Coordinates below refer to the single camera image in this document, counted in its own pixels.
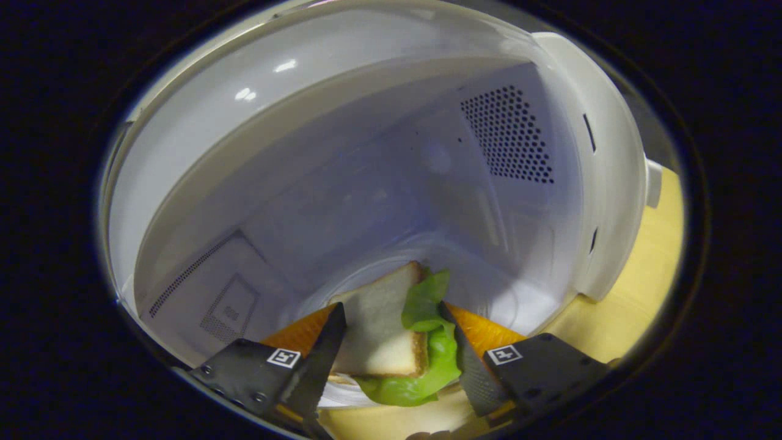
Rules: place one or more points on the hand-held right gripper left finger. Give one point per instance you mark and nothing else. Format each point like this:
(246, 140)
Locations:
(324, 366)

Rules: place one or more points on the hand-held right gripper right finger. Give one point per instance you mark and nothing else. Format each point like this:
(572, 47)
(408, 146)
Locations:
(473, 373)

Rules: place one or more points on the lettuce sandwich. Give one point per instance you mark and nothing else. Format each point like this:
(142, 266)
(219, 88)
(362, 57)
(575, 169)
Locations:
(379, 330)

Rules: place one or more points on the white microwave oven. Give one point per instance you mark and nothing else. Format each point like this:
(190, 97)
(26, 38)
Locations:
(366, 153)

